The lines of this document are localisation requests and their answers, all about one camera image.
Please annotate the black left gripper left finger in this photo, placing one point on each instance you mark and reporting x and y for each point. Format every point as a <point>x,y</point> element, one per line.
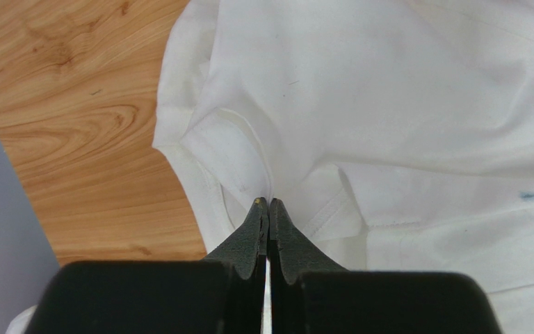
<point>221,293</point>

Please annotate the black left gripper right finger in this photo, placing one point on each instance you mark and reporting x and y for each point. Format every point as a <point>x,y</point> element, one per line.
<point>311,293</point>

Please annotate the white Coca-Cola print t-shirt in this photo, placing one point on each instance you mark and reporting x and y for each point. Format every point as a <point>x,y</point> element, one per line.
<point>399,134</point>

